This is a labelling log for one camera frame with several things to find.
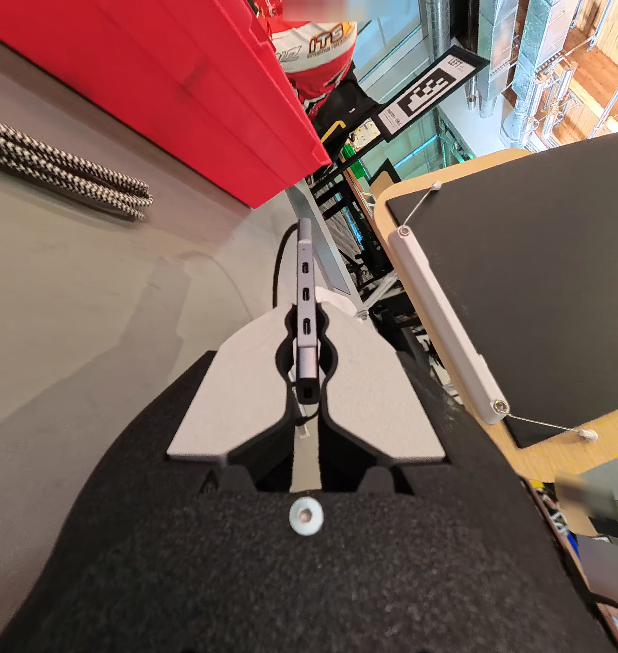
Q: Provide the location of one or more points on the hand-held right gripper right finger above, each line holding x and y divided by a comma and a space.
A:
380, 403

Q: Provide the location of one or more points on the red plastic bin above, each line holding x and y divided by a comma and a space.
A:
135, 76

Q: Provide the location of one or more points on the grey desk flap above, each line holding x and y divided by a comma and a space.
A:
327, 245

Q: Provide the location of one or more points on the tan rounded board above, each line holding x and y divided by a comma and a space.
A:
385, 176

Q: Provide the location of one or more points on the black jacket yellow stripe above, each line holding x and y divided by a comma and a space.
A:
344, 107

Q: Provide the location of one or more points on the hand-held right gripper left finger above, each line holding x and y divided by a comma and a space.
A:
237, 403

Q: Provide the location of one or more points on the white wall sign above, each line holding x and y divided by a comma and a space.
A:
431, 89

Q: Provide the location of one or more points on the silver air duct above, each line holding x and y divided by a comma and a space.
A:
533, 61

